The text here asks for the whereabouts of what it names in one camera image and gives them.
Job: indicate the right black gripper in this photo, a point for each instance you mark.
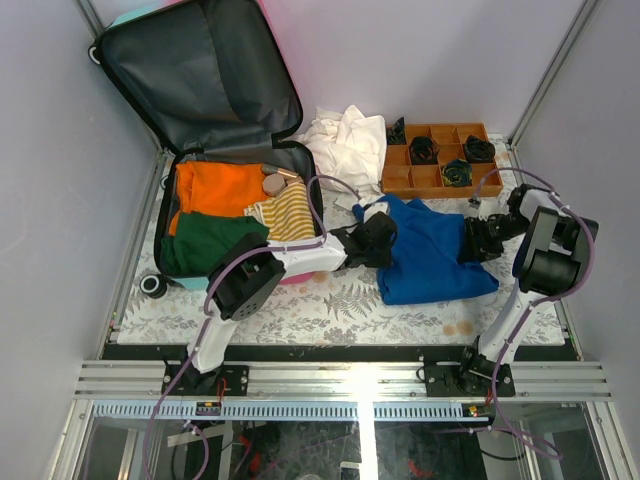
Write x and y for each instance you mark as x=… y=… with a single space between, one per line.
x=482 y=250

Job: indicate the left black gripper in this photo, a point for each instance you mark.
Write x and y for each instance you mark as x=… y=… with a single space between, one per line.
x=382 y=261

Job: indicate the blue shirt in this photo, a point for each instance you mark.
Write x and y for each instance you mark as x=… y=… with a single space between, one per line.
x=425 y=267

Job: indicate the yellow striped shirt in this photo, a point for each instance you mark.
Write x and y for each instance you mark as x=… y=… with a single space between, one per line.
x=287 y=215

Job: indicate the octagonal beige powder compact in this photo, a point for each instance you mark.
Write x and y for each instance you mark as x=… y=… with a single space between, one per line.
x=273 y=184

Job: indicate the foundation bottle grey cap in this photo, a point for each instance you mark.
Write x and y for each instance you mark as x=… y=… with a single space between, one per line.
x=269 y=169

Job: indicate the orange shirt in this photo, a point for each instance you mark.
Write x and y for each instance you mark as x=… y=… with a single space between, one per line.
x=216 y=189

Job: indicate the dark green shirt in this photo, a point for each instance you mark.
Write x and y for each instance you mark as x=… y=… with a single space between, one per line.
x=200 y=241

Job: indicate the pink and teal suitcase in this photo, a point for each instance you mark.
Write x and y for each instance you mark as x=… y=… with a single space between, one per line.
x=209 y=80

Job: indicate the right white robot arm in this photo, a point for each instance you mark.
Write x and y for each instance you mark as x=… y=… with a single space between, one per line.
x=553 y=260

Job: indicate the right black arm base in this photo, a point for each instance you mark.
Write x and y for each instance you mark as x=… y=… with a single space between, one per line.
x=472 y=376

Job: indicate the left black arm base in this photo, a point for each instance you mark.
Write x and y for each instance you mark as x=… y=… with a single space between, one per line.
x=224 y=381

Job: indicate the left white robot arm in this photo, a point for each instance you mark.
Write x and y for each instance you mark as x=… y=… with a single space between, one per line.
x=248 y=274

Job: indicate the rolled blue green sock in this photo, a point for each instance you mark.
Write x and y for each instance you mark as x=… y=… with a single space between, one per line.
x=457 y=174

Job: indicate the rolled dark sock right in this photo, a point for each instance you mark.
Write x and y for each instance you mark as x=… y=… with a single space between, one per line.
x=477 y=150

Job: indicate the rolled dark sock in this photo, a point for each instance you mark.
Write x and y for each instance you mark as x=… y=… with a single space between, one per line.
x=477 y=150
x=423 y=150

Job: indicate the orange compartment tray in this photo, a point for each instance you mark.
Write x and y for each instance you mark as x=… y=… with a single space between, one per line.
x=408 y=181

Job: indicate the white crumpled cloth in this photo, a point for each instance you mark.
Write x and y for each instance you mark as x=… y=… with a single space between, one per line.
x=351 y=147

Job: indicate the rolled dark sock middle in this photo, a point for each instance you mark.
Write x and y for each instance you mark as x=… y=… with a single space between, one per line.
x=423 y=150

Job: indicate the rolled dark sock outside tray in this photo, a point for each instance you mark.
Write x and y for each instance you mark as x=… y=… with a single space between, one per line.
x=395 y=133

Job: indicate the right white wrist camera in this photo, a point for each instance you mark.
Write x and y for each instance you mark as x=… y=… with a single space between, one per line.
x=479 y=209

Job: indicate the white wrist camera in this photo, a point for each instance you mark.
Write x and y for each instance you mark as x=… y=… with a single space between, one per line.
x=379 y=207
x=479 y=209

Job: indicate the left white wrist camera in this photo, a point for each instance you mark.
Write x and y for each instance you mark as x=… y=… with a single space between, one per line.
x=379 y=207

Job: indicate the aluminium mounting rail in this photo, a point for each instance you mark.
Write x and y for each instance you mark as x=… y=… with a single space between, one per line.
x=329 y=383

